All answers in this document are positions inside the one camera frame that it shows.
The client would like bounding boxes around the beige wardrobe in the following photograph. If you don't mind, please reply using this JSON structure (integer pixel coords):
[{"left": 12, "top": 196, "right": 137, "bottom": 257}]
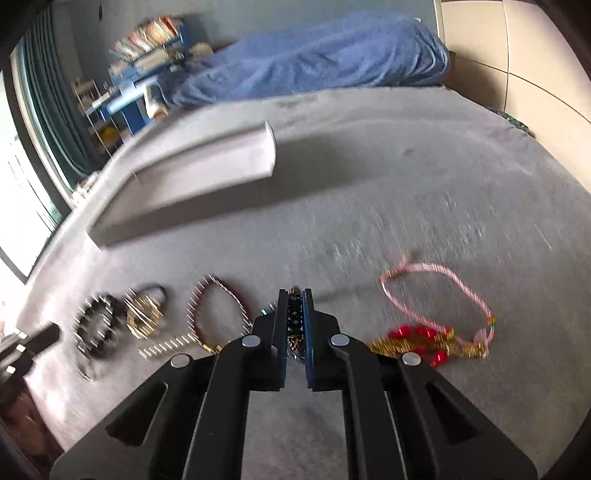
[{"left": 441, "top": 0, "right": 591, "bottom": 195}]

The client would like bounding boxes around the dark red bead bracelet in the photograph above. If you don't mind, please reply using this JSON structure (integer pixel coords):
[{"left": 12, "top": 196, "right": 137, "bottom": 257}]
[{"left": 189, "top": 275, "right": 252, "bottom": 354}]

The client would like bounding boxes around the white braided bracelet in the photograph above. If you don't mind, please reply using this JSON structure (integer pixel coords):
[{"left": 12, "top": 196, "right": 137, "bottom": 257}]
[{"left": 381, "top": 251, "right": 497, "bottom": 356}]

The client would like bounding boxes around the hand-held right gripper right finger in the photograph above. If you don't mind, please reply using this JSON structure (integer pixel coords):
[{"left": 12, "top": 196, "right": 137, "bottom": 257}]
[{"left": 302, "top": 289, "right": 539, "bottom": 480}]

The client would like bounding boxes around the blue desk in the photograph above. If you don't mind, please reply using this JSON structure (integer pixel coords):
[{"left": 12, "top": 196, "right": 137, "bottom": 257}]
[{"left": 85, "top": 23, "right": 195, "bottom": 137}]

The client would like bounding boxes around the pearl bar hair clip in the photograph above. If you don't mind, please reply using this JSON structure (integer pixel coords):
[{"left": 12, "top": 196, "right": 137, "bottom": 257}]
[{"left": 139, "top": 335, "right": 195, "bottom": 360}]

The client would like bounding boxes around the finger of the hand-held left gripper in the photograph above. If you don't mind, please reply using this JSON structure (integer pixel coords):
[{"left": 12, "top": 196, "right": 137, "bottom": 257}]
[{"left": 18, "top": 323, "right": 62, "bottom": 354}]

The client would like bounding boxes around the dark blue beaded bracelet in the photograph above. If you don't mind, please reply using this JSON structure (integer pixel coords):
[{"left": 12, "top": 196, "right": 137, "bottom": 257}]
[{"left": 259, "top": 287, "right": 308, "bottom": 366}]

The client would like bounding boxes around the row of books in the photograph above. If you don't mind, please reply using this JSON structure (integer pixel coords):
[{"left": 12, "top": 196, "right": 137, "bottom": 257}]
[{"left": 111, "top": 16, "right": 183, "bottom": 61}]

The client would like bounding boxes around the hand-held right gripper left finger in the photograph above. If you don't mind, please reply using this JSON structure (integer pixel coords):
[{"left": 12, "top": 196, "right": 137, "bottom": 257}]
[{"left": 50, "top": 289, "right": 289, "bottom": 480}]

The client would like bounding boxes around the black bead bracelet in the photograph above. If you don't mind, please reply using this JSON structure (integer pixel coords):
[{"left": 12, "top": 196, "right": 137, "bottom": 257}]
[{"left": 71, "top": 293, "right": 125, "bottom": 381}]

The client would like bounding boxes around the red bead gold brooch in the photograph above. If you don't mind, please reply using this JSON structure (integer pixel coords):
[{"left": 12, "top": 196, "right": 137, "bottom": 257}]
[{"left": 369, "top": 324, "right": 490, "bottom": 369}]

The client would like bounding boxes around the teal curtain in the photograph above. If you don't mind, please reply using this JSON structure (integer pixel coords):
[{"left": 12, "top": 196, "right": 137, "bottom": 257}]
[{"left": 18, "top": 9, "right": 112, "bottom": 190}]

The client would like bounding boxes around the blue blanket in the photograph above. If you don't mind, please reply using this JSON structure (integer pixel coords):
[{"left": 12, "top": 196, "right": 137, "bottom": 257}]
[{"left": 159, "top": 11, "right": 451, "bottom": 109}]

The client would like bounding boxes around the black hair tie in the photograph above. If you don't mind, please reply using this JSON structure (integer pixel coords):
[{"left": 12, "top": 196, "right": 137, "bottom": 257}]
[{"left": 134, "top": 282, "right": 168, "bottom": 319}]

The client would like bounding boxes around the gold link bracelet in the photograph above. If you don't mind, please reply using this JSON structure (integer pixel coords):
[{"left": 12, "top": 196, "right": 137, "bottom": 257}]
[{"left": 124, "top": 288, "right": 165, "bottom": 340}]

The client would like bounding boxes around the white shelf rack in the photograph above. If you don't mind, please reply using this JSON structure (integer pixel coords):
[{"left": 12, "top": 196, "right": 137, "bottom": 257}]
[{"left": 71, "top": 78, "right": 121, "bottom": 158}]

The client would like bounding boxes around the grey cardboard tray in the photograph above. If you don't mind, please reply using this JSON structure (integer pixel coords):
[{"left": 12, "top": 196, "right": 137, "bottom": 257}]
[{"left": 88, "top": 121, "right": 278, "bottom": 252}]

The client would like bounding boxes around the grey bed blanket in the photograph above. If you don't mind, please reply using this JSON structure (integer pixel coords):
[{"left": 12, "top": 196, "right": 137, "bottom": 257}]
[{"left": 23, "top": 85, "right": 591, "bottom": 480}]

